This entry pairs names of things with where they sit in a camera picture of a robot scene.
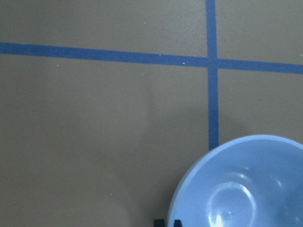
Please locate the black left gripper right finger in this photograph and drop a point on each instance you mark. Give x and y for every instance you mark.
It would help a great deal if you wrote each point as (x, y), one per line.
(177, 223)

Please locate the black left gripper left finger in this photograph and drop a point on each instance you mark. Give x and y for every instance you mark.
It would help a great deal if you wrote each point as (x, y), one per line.
(159, 223)

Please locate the blue bowl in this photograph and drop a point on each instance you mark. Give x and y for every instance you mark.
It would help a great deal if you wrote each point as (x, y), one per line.
(253, 181)

